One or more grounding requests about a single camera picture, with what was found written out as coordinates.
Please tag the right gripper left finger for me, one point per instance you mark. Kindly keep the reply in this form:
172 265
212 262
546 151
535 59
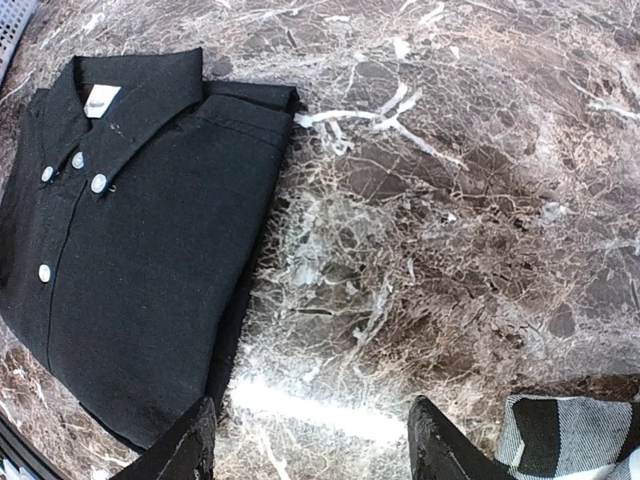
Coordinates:
184 452

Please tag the black front rail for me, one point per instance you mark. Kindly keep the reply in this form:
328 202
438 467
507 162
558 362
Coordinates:
21 460

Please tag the grey plastic laundry basket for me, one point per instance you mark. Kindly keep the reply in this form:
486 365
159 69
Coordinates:
14 18

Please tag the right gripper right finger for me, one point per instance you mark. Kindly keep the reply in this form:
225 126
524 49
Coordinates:
440 451

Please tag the black long sleeve shirt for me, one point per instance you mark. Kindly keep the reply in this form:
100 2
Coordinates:
131 223

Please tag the black white plaid shirt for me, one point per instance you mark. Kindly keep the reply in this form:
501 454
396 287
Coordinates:
569 438

